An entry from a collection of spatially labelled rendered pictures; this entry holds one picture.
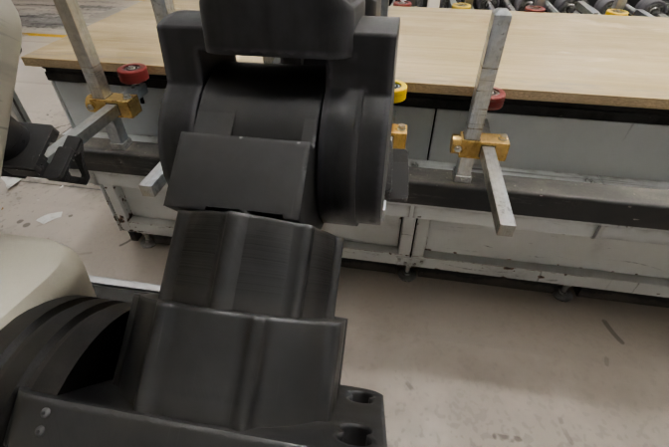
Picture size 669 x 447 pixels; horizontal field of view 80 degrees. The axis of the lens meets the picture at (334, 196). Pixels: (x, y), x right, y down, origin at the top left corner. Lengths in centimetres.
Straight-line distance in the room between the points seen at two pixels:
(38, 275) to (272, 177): 10
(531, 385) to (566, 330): 30
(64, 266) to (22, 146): 44
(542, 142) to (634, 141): 25
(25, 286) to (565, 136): 131
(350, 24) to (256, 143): 6
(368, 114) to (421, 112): 109
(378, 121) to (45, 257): 15
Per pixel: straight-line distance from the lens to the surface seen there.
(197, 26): 19
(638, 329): 197
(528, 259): 173
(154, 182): 95
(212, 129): 18
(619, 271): 187
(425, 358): 157
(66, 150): 64
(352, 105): 17
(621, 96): 128
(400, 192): 47
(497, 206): 87
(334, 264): 17
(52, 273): 20
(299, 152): 15
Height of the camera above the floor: 134
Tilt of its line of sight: 39 degrees down
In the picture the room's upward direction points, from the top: straight up
